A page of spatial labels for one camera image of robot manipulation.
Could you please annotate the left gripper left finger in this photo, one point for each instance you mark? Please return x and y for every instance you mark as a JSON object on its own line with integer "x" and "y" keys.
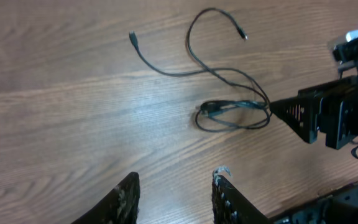
{"x": 119, "y": 206}

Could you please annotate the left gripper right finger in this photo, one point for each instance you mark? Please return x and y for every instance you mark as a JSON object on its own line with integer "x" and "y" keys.
{"x": 229, "y": 205}

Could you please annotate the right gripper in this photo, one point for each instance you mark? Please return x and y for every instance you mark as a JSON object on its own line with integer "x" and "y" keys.
{"x": 337, "y": 103}

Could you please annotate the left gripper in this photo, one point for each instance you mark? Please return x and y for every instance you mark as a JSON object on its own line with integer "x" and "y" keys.
{"x": 337, "y": 207}

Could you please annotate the black usb cable long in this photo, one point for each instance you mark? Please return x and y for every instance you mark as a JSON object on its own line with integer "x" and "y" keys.
{"x": 213, "y": 108}

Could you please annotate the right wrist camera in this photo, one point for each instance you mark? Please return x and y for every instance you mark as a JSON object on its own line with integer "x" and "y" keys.
{"x": 342, "y": 39}

